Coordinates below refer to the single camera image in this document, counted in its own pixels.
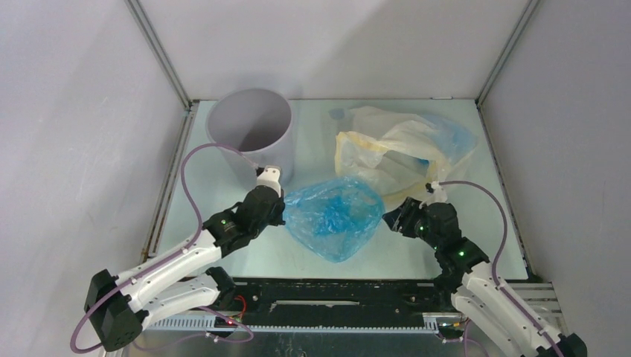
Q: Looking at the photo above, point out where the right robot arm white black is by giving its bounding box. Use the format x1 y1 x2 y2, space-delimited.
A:
382 197 588 356

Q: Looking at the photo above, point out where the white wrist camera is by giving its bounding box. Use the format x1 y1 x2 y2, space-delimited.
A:
256 165 283 197
424 181 448 206

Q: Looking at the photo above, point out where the blue translucent trash bag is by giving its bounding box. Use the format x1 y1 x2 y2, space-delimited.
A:
284 176 385 263

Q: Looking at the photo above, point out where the grey plastic trash bin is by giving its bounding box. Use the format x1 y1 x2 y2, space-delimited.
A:
205 89 295 188

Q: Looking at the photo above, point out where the aluminium frame front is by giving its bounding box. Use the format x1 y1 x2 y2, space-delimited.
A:
98 278 577 357

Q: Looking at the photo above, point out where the left aluminium corner post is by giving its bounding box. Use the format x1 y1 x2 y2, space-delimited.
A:
124 0 192 109

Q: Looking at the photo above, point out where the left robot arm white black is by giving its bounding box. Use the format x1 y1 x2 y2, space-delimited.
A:
84 184 284 351

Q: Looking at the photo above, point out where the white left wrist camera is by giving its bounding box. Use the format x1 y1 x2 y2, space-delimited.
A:
256 165 283 197

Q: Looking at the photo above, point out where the right aluminium corner post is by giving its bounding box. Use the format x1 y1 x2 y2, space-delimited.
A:
475 0 542 109

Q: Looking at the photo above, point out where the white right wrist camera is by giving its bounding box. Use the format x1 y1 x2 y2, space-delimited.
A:
424 181 448 206

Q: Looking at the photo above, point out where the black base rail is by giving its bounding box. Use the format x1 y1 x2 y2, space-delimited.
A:
211 277 456 329

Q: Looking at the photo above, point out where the yellowish translucent trash bag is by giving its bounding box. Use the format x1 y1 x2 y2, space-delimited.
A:
328 106 478 209

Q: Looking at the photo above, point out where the aluminium corner post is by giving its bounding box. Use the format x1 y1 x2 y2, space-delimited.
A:
475 0 542 109
124 0 192 109

